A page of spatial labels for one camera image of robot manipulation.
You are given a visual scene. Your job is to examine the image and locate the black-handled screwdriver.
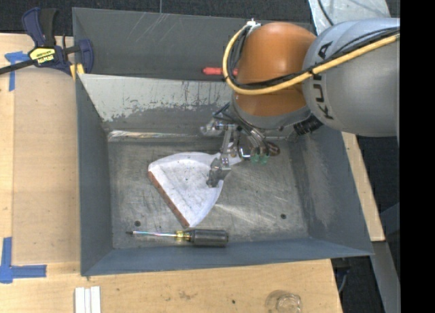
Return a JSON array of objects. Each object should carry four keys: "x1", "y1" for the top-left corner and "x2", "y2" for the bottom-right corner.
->
[{"x1": 125, "y1": 228, "x2": 230, "y2": 248}]

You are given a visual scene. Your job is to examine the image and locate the black cylinder on white bracket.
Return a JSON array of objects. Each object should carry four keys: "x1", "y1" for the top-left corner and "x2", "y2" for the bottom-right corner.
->
[{"x1": 292, "y1": 115, "x2": 324, "y2": 137}]

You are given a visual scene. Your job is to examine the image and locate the small red stick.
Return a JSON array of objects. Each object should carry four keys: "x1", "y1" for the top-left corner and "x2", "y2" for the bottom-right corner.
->
[{"x1": 202, "y1": 66, "x2": 239, "y2": 77}]

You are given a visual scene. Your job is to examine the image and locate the white wedge with red-brown edge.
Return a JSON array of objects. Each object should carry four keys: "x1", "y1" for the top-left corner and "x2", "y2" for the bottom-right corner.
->
[{"x1": 147, "y1": 150, "x2": 226, "y2": 229}]

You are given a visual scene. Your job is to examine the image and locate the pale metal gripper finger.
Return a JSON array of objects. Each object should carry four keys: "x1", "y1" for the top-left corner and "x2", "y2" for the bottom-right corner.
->
[
  {"x1": 206, "y1": 157, "x2": 222, "y2": 188},
  {"x1": 219, "y1": 163, "x2": 233, "y2": 183}
]

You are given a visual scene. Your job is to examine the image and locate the grey metal bin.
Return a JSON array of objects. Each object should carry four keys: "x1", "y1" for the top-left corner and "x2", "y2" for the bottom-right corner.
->
[{"x1": 71, "y1": 7, "x2": 375, "y2": 277}]

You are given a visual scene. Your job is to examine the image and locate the clear glass cup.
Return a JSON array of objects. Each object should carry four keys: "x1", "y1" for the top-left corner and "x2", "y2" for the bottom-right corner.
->
[{"x1": 264, "y1": 289, "x2": 304, "y2": 313}]

